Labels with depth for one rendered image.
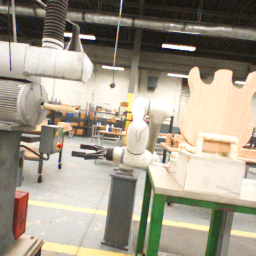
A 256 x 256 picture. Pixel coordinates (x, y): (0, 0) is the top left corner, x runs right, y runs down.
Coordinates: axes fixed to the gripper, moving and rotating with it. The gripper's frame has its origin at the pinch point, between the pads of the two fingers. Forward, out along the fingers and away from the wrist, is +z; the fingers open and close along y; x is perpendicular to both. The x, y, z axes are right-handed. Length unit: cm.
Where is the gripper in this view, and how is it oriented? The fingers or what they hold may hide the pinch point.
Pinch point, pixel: (78, 150)
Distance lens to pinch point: 102.9
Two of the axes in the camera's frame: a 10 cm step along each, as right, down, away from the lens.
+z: -9.9, -1.3, 0.3
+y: 0.6, -2.0, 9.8
